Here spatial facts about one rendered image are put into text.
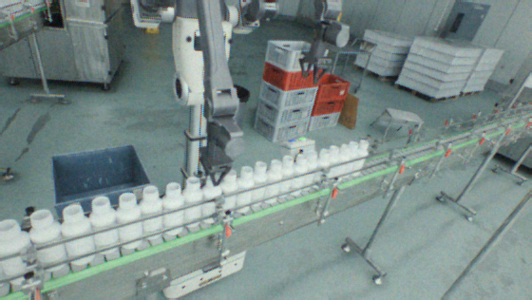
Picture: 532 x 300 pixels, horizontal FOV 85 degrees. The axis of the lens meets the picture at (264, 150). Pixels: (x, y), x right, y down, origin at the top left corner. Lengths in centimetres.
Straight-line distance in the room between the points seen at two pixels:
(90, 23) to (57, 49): 55
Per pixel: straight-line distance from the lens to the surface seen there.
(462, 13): 1151
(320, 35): 108
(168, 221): 89
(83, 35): 441
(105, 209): 82
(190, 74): 134
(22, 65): 474
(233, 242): 106
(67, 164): 145
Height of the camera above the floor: 170
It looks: 31 degrees down
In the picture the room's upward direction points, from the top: 11 degrees clockwise
